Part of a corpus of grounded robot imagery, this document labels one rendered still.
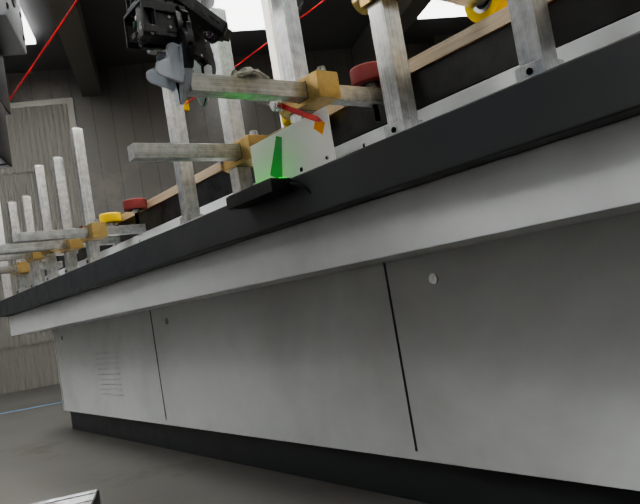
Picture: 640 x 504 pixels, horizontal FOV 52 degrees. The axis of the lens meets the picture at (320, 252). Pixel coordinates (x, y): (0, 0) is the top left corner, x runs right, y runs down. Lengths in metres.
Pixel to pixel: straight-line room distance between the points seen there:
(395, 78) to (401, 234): 0.25
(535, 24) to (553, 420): 0.65
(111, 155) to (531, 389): 6.75
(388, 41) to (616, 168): 0.42
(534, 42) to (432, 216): 0.30
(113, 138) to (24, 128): 0.91
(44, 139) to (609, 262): 7.00
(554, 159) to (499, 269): 0.36
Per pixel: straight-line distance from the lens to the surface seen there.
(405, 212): 1.07
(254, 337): 1.86
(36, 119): 7.77
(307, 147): 1.22
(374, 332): 1.46
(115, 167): 7.60
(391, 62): 1.07
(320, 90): 1.19
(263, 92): 1.16
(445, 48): 1.28
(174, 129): 1.70
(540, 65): 0.89
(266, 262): 1.39
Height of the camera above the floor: 0.48
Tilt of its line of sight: 4 degrees up
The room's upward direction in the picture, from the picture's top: 9 degrees counter-clockwise
